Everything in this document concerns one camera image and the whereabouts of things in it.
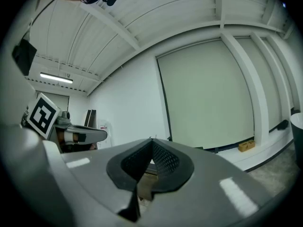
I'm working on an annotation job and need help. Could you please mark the black tool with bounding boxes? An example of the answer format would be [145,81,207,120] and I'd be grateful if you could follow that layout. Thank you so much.
[276,119,290,131]

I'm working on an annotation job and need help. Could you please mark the wide white roller blind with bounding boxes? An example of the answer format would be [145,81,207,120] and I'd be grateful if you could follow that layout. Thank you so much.
[156,39,255,150]

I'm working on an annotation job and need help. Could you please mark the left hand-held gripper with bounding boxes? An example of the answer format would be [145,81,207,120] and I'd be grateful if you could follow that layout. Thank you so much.
[25,92,108,143]

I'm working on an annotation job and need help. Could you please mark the narrow white roller blind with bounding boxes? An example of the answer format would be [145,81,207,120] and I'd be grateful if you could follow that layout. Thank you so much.
[235,36,284,130]

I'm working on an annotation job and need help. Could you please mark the leaning dark boards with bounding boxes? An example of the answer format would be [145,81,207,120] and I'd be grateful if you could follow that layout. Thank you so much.
[84,109,98,129]

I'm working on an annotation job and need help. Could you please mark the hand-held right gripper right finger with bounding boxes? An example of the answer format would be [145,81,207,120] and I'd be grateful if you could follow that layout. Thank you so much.
[139,138,283,227]

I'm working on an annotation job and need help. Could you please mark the black pouch on strap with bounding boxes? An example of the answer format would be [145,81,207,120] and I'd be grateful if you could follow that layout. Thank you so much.
[11,0,60,77]

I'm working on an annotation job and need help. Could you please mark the person's white shirt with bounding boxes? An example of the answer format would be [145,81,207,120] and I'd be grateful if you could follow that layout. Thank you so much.
[0,27,39,130]

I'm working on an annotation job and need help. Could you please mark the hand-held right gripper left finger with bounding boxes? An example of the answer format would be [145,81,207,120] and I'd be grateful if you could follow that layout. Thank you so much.
[42,138,154,224]

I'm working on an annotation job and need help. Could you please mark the long ceiling light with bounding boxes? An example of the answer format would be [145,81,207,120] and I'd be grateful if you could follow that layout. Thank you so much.
[39,72,74,85]

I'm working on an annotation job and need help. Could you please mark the small wooden box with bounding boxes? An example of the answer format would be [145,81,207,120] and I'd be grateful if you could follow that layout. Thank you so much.
[238,140,256,153]

